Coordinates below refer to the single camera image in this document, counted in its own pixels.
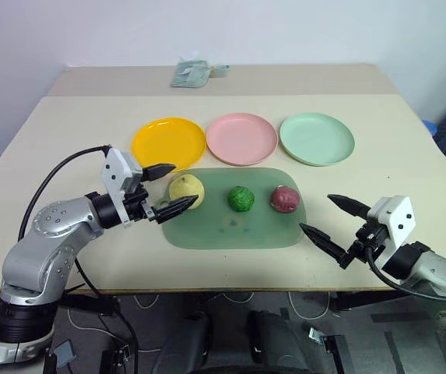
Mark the green round fruit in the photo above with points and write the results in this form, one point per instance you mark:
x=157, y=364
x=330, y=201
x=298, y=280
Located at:
x=241, y=198

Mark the black table frame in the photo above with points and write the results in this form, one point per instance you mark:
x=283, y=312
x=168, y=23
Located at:
x=86, y=302

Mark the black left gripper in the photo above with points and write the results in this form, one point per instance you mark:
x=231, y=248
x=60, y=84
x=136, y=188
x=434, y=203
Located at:
x=135, y=206

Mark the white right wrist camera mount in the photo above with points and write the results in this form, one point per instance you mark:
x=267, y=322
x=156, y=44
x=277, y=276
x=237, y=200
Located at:
x=395, y=218

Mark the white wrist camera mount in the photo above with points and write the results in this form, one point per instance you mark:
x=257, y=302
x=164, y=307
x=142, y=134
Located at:
x=114, y=171
x=395, y=218

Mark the pink plate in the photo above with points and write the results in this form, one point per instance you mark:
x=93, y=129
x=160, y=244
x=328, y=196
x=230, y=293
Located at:
x=241, y=138

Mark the metal floor bracket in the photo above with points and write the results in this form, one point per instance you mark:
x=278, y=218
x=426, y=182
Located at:
x=324, y=339

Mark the yellow pear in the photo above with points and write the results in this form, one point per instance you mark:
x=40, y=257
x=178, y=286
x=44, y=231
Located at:
x=187, y=189

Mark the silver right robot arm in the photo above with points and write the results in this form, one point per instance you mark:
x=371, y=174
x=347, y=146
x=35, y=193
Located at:
x=436, y=269

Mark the dark red round fruit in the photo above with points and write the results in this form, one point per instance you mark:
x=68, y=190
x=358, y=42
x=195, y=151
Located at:
x=285, y=199

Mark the dark rounded shape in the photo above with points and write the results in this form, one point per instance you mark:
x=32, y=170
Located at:
x=181, y=343
x=277, y=339

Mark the translucent green mat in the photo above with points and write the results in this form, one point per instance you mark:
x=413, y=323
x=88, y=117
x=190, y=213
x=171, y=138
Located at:
x=230, y=230

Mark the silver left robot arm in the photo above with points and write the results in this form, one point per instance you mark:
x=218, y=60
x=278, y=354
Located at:
x=47, y=249

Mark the crumpled teal cloth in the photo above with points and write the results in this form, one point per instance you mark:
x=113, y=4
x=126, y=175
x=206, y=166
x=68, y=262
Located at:
x=189, y=74

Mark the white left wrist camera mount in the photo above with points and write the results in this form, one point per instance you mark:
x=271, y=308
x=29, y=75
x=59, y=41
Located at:
x=114, y=171

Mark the light green plate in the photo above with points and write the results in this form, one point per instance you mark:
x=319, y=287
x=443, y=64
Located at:
x=316, y=138

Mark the yellow plate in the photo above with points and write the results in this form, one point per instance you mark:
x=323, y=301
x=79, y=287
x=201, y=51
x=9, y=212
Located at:
x=168, y=142

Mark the small grey box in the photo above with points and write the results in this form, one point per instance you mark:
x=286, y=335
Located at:
x=64, y=352

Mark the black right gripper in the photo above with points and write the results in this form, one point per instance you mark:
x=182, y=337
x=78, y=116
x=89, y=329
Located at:
x=368, y=241

